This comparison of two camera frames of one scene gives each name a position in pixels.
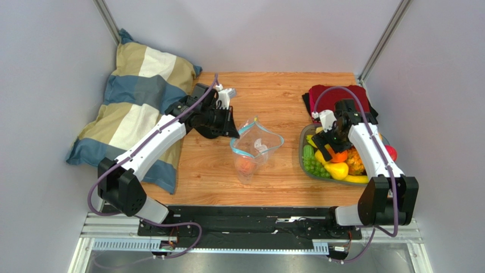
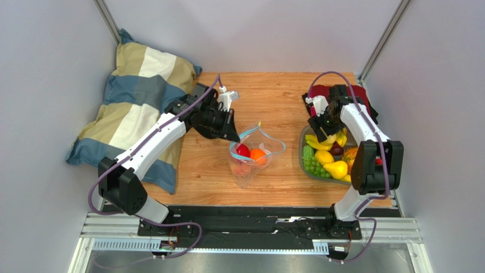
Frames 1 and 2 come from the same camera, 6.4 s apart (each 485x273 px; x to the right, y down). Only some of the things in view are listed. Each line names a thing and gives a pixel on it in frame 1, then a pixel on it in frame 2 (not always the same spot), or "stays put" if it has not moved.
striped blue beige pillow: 143,82 stays put
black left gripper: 227,128 stays put
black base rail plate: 249,227 stays put
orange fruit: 338,157 -> 256,153
